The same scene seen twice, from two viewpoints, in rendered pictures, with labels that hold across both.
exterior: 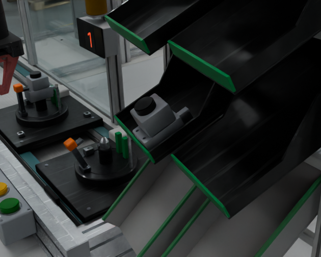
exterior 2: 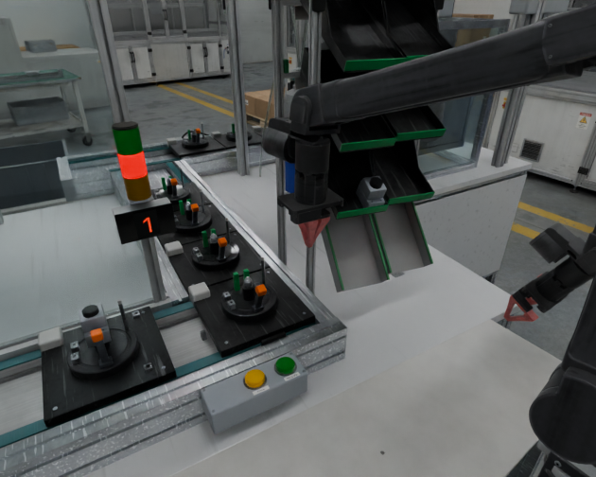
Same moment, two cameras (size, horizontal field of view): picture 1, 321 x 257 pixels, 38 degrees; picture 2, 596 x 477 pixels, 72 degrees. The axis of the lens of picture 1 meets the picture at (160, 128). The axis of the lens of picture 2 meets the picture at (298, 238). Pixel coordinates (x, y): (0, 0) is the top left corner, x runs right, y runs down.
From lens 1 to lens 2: 1.15 m
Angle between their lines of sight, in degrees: 72
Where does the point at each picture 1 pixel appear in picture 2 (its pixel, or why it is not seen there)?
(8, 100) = not seen: outside the picture
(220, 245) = (387, 238)
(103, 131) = (164, 312)
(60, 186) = (268, 330)
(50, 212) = (294, 342)
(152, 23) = (360, 136)
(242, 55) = (418, 125)
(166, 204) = (349, 252)
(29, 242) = not seen: hidden behind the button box
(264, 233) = (395, 217)
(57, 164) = (228, 334)
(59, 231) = (324, 332)
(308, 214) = not seen: hidden behind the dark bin
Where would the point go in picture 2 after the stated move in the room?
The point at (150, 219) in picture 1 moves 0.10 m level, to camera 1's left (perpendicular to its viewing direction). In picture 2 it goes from (351, 267) to (351, 291)
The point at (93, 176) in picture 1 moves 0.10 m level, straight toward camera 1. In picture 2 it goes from (271, 304) to (311, 302)
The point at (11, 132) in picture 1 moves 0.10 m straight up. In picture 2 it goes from (131, 379) to (121, 343)
